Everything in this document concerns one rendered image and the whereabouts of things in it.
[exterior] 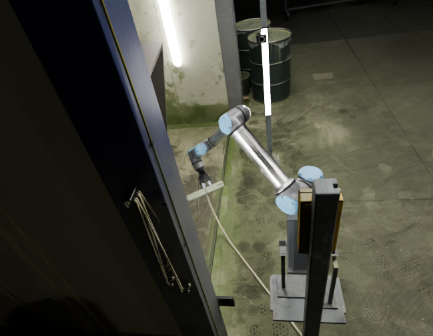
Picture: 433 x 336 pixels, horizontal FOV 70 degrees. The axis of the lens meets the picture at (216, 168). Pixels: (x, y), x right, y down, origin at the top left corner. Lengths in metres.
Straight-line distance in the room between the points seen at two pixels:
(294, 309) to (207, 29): 2.97
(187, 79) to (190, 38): 0.49
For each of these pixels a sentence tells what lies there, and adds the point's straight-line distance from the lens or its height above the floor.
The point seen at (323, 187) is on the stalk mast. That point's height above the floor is 1.64.
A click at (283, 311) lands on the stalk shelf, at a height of 0.79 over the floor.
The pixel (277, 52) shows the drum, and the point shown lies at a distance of 4.28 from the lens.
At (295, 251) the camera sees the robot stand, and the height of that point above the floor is 0.27.
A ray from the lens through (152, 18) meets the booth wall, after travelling 3.81.
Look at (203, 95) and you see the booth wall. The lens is 4.02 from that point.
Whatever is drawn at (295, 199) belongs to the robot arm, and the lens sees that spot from 1.84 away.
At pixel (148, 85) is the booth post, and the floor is 1.87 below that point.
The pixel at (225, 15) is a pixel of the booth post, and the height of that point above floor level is 1.37.
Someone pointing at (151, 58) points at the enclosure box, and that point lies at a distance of 1.89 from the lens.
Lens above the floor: 2.21
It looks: 39 degrees down
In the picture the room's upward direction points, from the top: 11 degrees counter-clockwise
